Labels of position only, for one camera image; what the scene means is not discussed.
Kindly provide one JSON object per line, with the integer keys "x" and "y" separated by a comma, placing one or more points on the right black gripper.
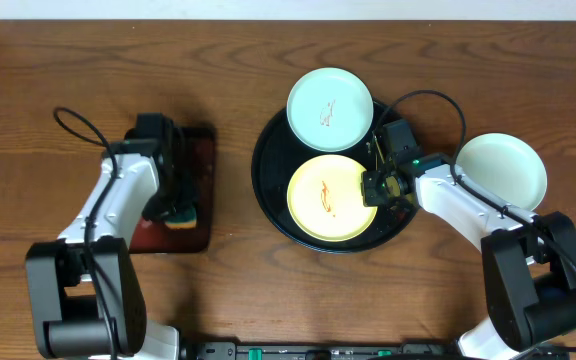
{"x": 371, "y": 196}

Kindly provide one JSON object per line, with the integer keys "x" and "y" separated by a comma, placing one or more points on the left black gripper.
{"x": 169, "y": 201}

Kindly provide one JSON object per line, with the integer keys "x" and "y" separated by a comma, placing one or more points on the green yellow scrub sponge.
{"x": 183, "y": 219}

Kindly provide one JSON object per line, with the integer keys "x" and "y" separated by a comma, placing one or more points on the yellow plate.
{"x": 324, "y": 198}

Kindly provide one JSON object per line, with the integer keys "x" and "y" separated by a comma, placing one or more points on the light blue plate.
{"x": 507, "y": 167}
{"x": 330, "y": 109}

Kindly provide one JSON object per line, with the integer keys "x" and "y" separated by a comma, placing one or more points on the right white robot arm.
{"x": 529, "y": 261}

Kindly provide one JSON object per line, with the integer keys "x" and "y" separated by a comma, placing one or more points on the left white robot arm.
{"x": 85, "y": 296}

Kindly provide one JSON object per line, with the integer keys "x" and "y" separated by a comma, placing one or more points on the dark red square tray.
{"x": 198, "y": 157}

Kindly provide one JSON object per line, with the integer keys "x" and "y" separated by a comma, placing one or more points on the round black tray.
{"x": 277, "y": 155}

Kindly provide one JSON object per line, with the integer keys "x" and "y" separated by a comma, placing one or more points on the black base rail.
{"x": 233, "y": 351}

